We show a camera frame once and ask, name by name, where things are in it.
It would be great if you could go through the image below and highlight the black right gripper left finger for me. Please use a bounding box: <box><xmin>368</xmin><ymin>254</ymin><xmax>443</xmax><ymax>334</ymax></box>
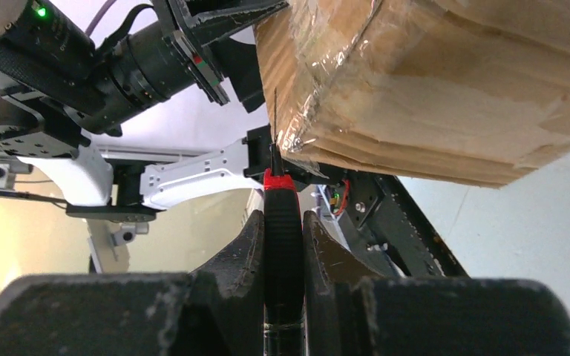
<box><xmin>0</xmin><ymin>211</ymin><xmax>264</xmax><ymax>355</ymax></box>

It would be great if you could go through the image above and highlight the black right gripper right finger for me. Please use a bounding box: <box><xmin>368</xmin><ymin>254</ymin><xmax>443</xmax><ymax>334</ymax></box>
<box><xmin>303</xmin><ymin>211</ymin><xmax>570</xmax><ymax>355</ymax></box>

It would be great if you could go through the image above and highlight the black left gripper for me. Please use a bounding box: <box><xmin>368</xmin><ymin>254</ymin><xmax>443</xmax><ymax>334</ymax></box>
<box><xmin>98</xmin><ymin>1</ymin><xmax>288</xmax><ymax>128</ymax></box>

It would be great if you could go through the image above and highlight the red black utility knife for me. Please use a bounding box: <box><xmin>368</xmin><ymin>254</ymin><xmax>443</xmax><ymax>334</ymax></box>
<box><xmin>263</xmin><ymin>147</ymin><xmax>308</xmax><ymax>356</ymax></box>

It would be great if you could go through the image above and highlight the brown cardboard express box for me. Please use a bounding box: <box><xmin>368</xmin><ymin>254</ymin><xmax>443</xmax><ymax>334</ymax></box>
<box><xmin>254</xmin><ymin>1</ymin><xmax>570</xmax><ymax>188</ymax></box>

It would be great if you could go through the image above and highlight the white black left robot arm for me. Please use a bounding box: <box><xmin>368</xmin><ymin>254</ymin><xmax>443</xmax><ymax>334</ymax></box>
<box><xmin>0</xmin><ymin>1</ymin><xmax>288</xmax><ymax>273</ymax></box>

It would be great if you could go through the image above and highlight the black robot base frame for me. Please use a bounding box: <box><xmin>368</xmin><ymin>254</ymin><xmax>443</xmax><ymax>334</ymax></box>
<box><xmin>304</xmin><ymin>167</ymin><xmax>473</xmax><ymax>280</ymax></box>

